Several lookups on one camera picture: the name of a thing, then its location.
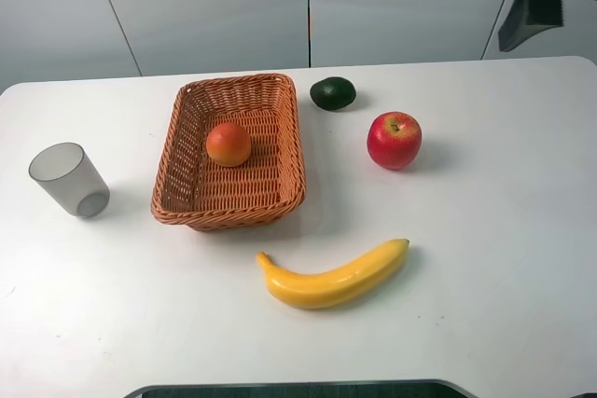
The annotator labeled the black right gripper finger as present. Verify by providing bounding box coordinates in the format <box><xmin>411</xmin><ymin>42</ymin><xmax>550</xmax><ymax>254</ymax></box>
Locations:
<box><xmin>498</xmin><ymin>0</ymin><xmax>563</xmax><ymax>52</ymax></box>

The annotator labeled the orange peach fruit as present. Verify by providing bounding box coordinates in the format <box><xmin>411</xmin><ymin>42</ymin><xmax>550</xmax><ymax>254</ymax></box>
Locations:
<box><xmin>205</xmin><ymin>122</ymin><xmax>252</xmax><ymax>167</ymax></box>

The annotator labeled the brown wicker basket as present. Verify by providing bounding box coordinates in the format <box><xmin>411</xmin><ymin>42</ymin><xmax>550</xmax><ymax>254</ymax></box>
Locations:
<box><xmin>150</xmin><ymin>73</ymin><xmax>307</xmax><ymax>231</ymax></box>

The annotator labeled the red apple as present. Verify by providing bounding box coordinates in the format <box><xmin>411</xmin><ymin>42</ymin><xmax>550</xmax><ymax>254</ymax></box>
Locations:
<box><xmin>367</xmin><ymin>111</ymin><xmax>423</xmax><ymax>171</ymax></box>

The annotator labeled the dark green avocado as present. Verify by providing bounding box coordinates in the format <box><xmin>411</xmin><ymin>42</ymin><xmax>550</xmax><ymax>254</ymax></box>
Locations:
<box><xmin>310</xmin><ymin>76</ymin><xmax>356</xmax><ymax>111</ymax></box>

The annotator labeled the yellow banana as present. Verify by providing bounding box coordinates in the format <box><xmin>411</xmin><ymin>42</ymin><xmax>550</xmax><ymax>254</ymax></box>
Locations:
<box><xmin>256</xmin><ymin>239</ymin><xmax>410</xmax><ymax>309</ymax></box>

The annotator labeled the grey translucent plastic cup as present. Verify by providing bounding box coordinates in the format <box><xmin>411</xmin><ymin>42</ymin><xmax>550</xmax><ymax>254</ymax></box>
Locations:
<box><xmin>28</xmin><ymin>142</ymin><xmax>110</xmax><ymax>218</ymax></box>

